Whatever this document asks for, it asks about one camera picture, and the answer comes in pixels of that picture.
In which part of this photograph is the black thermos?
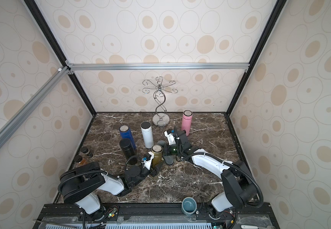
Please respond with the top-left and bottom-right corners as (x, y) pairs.
(119, 138), (135, 160)

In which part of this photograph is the blue thermos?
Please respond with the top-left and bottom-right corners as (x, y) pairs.
(119, 125), (137, 151)

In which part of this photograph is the silver metal cup stand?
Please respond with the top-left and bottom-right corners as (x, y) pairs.
(142, 76), (178, 127)

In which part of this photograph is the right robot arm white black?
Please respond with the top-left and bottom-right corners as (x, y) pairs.
(164, 129), (264, 214)

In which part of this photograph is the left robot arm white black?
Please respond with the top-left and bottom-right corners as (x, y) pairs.
(57, 162), (160, 215)

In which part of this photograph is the grey yellow cleaning cloth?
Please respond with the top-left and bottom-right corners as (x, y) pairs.
(157, 140), (174, 166)

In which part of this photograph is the gold thermos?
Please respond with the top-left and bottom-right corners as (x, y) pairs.
(151, 144), (163, 169)

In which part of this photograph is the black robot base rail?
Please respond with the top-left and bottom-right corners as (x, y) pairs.
(33, 203), (279, 229)

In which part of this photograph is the dark lid spice jar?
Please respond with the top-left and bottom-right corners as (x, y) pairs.
(80, 147), (93, 158)

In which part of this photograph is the teal ceramic mug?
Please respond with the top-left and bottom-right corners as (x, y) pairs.
(181, 197), (197, 216)

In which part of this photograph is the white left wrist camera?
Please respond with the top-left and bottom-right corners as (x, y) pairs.
(142, 152), (155, 170)

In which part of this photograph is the white thermos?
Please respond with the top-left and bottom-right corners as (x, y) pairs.
(141, 121), (154, 149)

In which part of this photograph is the left aluminium frame bar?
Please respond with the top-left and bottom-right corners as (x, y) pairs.
(0, 66), (69, 149)

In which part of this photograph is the pink thermos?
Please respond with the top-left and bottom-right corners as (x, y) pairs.
(181, 110), (193, 136)

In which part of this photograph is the orange spice jar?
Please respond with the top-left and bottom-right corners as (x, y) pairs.
(73, 155), (88, 168)

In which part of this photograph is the horizontal aluminium frame bar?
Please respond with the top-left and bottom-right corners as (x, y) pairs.
(68, 63), (249, 71)

